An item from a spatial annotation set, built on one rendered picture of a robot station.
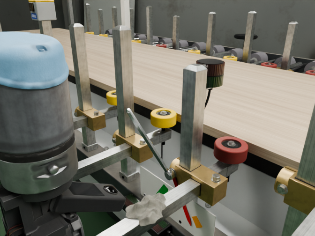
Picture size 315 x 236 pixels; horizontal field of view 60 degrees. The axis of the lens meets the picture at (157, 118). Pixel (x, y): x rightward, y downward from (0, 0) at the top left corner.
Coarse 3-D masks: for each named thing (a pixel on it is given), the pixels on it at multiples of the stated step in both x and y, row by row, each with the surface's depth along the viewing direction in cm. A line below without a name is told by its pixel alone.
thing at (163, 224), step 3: (129, 195) 80; (132, 195) 80; (129, 198) 78; (132, 198) 78; (135, 198) 78; (132, 201) 77; (135, 201) 77; (138, 201) 77; (159, 222) 70; (162, 222) 70; (165, 222) 70; (162, 225) 69; (165, 225) 69
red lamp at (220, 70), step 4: (196, 60) 58; (200, 64) 56; (204, 64) 55; (220, 64) 55; (224, 64) 56; (208, 68) 55; (212, 68) 55; (216, 68) 55; (220, 68) 55; (224, 68) 57; (208, 72) 55; (212, 72) 55; (216, 72) 55; (220, 72) 56
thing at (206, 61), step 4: (200, 60) 58; (204, 60) 58; (208, 60) 58; (212, 60) 58; (216, 60) 58; (220, 60) 58; (208, 64) 55; (212, 64) 55; (216, 64) 55; (208, 76) 56; (212, 76) 56; (216, 76) 56; (208, 88) 57; (212, 88) 60; (208, 92) 60; (208, 96) 60; (208, 100) 61; (204, 108) 61
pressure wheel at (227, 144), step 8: (216, 144) 66; (224, 144) 66; (232, 144) 65; (240, 144) 66; (216, 152) 66; (224, 152) 63; (232, 152) 63; (240, 152) 63; (224, 160) 64; (232, 160) 63; (240, 160) 64
